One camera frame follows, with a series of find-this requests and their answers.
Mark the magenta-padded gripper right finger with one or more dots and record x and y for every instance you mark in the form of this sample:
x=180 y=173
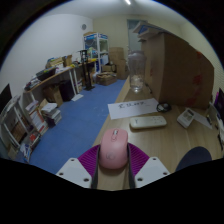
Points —
x=150 y=170

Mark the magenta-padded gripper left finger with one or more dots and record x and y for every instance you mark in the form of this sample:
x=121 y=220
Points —
x=75 y=171

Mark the pink computer mouse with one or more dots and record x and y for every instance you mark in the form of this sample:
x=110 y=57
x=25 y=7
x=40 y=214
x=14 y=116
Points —
x=114 y=148

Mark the dark blue round mouse pad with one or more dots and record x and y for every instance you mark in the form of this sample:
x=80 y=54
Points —
x=195 y=157

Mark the stack of books and papers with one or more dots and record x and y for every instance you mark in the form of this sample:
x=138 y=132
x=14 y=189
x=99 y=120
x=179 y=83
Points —
x=51 y=113

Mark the white paper sheet with writing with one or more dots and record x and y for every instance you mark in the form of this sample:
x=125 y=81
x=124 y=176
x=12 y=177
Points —
x=131 y=108

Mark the white shelf unit with books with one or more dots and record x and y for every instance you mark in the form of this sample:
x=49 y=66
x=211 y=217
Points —
x=16 y=130

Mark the plain white paper sheet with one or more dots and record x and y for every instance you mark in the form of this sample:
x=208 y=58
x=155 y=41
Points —
x=202 y=119

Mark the small cardboard box under desk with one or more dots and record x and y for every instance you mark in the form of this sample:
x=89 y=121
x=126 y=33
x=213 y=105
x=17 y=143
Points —
x=53 y=95

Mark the black computer monitor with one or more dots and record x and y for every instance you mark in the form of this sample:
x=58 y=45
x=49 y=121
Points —
x=220 y=103

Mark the open cardboard box with items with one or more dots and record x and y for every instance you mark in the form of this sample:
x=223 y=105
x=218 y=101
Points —
x=106 y=78

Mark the long wooden desk white legs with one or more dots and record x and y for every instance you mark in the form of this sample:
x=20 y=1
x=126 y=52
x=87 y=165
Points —
x=56 y=74

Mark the large brown cardboard box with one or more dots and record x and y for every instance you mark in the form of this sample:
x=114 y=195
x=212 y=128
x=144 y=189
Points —
x=180 y=73

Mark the black flat screen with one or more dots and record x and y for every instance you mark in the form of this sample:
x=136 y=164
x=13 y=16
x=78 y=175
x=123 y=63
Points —
x=4 y=97

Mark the black tall stand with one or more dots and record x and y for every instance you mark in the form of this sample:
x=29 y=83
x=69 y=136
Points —
x=86 y=68

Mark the stack of brown cardboard boxes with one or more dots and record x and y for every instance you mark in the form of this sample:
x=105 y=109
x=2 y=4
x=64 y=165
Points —
x=118 y=61

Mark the blue and white display cabinet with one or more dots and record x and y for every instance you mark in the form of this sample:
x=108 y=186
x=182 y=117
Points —
x=96 y=50

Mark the ceiling light strip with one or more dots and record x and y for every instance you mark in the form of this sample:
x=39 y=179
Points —
x=128 y=2

